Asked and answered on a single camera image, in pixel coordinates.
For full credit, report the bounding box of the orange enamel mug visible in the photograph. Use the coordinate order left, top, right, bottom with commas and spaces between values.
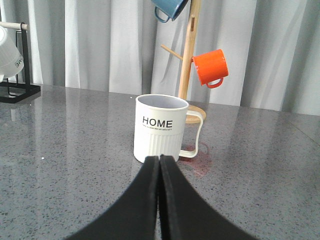
192, 49, 229, 89

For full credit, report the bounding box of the blue enamel mug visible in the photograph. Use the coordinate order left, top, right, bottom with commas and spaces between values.
151, 0, 188, 23

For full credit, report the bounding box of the white ribbed hanging mug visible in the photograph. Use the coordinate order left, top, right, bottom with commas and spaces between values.
0, 26, 24, 82

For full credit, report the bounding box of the black wire mug rack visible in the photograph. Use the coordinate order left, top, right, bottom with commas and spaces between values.
0, 21, 41, 104

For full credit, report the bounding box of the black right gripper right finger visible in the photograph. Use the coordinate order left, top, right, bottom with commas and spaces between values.
158, 155, 255, 240

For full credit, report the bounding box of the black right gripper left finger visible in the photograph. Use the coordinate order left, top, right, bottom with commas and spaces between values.
68, 156, 160, 240

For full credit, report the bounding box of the white HOME mug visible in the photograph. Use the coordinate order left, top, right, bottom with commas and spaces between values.
133, 94, 204, 163

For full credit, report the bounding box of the wooden mug tree stand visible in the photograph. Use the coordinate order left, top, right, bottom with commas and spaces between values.
160, 0, 207, 124

